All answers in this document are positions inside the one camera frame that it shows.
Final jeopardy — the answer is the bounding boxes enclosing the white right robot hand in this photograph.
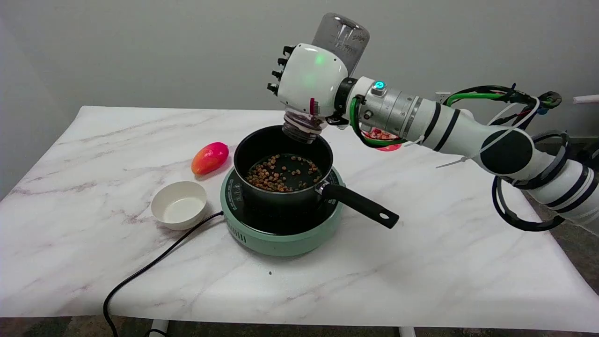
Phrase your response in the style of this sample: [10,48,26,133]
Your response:
[267,44,350,118]

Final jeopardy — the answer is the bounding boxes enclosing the clear plastic bottle white sleeve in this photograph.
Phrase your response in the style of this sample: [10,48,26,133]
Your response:
[282,13,370,144]

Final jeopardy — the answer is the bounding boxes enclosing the red coaster with figurines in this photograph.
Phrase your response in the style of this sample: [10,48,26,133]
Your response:
[363,129,403,152]

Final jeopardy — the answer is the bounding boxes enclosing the brown food pellets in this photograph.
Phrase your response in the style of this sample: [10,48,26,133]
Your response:
[245,154,323,193]

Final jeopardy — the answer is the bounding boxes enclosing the red orange mango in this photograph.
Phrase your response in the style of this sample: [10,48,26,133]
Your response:
[191,142,230,176]

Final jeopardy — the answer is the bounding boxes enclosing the green induction cooker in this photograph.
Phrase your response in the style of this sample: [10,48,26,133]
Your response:
[220,166,346,257]

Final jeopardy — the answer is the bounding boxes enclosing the white bowl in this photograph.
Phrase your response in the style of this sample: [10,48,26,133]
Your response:
[151,181,208,231]

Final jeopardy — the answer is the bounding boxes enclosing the green robot cable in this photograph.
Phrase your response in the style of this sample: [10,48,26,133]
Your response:
[349,92,504,149]

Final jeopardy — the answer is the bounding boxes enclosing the black saucepan with handle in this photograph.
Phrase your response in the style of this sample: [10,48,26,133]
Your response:
[233,125,400,229]

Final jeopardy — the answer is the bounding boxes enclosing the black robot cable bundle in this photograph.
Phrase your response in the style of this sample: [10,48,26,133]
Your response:
[444,85,575,232]

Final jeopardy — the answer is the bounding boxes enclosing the black power cable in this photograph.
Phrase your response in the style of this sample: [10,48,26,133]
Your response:
[103,211,225,337]

